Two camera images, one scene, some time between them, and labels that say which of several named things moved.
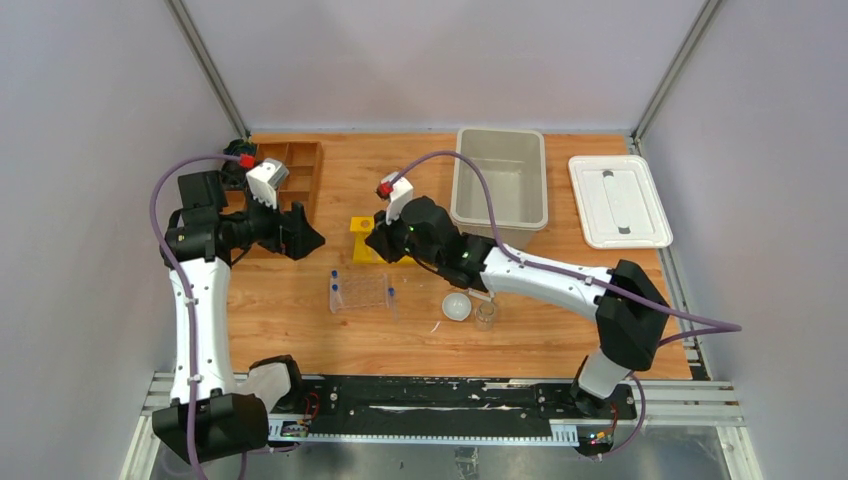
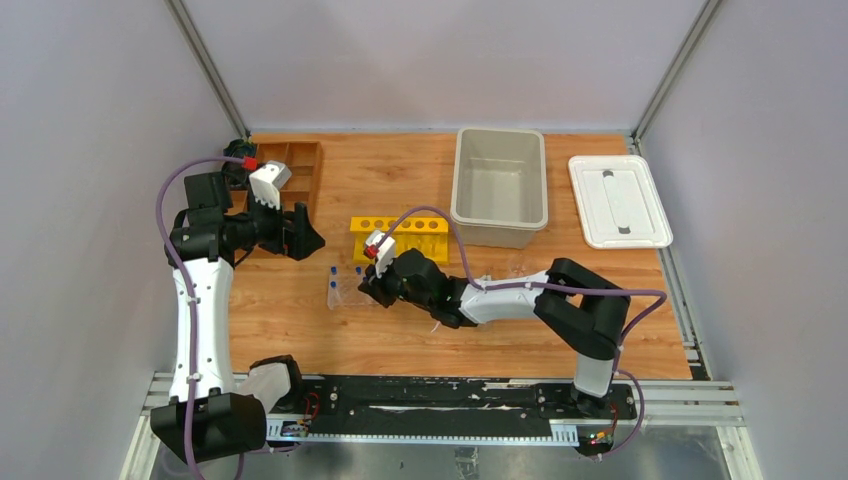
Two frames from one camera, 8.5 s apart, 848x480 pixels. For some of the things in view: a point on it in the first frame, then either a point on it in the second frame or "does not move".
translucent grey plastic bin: [514, 162] does not move
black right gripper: [382, 237] to [376, 285]
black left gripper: [286, 230] does not move
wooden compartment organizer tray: [304, 164] does not move
